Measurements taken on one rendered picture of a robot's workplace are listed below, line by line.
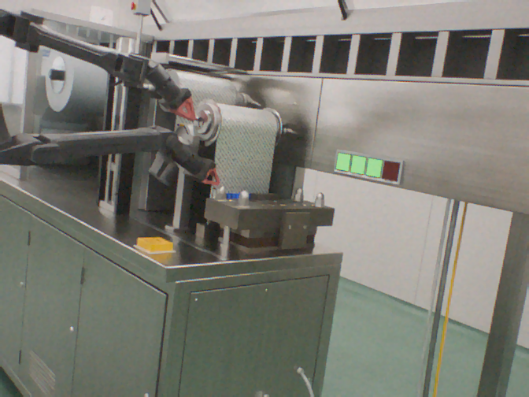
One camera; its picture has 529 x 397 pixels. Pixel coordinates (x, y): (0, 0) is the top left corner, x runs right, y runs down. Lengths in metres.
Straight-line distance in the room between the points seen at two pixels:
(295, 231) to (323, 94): 0.46
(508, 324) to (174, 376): 0.90
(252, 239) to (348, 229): 3.20
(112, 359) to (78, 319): 0.26
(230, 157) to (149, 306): 0.53
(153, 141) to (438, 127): 0.76
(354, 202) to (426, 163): 3.17
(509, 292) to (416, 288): 2.78
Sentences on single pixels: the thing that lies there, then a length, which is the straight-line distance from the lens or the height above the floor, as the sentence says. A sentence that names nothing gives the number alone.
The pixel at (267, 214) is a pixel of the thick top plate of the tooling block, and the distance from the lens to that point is 1.62.
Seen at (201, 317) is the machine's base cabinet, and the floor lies 0.75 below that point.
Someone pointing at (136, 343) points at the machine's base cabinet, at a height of 0.64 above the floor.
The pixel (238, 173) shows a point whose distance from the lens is 1.78.
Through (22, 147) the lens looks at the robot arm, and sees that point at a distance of 1.35.
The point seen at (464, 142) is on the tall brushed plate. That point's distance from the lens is 1.54.
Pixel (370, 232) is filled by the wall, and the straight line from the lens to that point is 4.64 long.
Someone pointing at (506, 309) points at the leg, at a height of 0.86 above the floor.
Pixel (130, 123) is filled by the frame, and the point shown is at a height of 1.21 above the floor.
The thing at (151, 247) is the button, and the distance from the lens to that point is 1.50.
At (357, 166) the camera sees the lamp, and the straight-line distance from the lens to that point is 1.72.
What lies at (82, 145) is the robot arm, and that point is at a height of 1.16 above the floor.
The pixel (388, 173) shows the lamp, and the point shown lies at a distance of 1.65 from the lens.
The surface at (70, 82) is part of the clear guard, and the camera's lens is 2.60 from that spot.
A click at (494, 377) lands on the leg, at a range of 1.74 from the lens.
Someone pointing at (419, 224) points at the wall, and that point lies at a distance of 4.37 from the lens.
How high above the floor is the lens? 1.28
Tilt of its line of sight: 8 degrees down
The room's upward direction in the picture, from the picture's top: 8 degrees clockwise
